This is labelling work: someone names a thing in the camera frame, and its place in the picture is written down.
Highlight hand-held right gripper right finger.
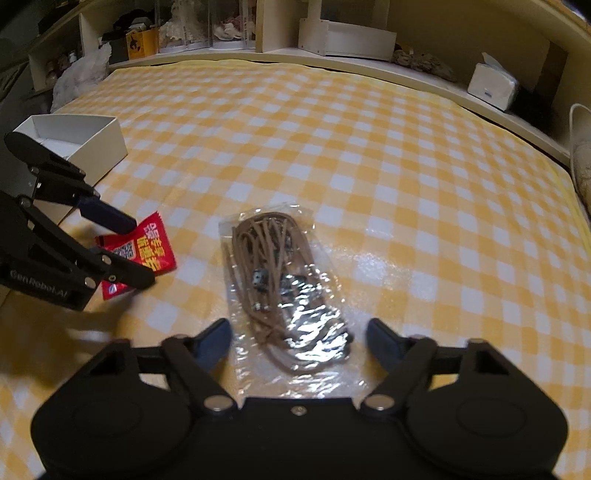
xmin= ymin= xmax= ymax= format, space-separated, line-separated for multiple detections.
xmin=360 ymin=318 xmax=513 ymax=411

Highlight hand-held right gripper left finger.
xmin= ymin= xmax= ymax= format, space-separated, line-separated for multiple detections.
xmin=78 ymin=318 xmax=234 ymax=414

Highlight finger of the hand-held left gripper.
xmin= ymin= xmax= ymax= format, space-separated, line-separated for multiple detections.
xmin=30 ymin=167 xmax=138 ymax=235
xmin=21 ymin=198 xmax=156 ymax=292

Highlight red sachet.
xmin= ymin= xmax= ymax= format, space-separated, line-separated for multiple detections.
xmin=95 ymin=210 xmax=178 ymax=301

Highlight white cardboard box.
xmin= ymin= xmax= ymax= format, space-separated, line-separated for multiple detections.
xmin=11 ymin=114 xmax=127 ymax=222

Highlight clear bag with brown cord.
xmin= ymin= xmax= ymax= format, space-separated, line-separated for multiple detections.
xmin=217 ymin=200 xmax=356 ymax=374

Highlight yellow checkered bed sheet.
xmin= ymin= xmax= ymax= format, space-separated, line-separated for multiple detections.
xmin=0 ymin=59 xmax=591 ymax=480

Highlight row of small jars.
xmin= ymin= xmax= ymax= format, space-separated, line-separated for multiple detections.
xmin=44 ymin=51 xmax=79 ymax=79

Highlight yellow printed box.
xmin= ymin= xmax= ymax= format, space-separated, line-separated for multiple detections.
xmin=126 ymin=28 xmax=160 ymax=61

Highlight dark cloth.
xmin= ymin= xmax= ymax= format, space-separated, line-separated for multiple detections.
xmin=102 ymin=9 xmax=158 ymax=40

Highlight clear case with cream doll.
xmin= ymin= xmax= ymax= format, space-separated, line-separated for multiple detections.
xmin=157 ymin=0 xmax=215 ymax=49

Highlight clear case with pink doll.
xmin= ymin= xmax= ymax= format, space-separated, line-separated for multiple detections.
xmin=210 ymin=0 xmax=257 ymax=51

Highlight beige cushion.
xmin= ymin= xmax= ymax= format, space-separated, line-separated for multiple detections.
xmin=569 ymin=104 xmax=591 ymax=208

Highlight white tissue box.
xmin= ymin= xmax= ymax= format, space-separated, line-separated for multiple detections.
xmin=467 ymin=52 xmax=520 ymax=112

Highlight brown trinkets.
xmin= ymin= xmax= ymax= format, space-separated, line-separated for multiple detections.
xmin=392 ymin=46 xmax=458 ymax=83

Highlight pale wooden box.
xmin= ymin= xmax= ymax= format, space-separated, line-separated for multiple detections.
xmin=298 ymin=18 xmax=398 ymax=61

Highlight pale wooden headboard shelf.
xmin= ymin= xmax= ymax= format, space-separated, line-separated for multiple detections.
xmin=0 ymin=0 xmax=591 ymax=167

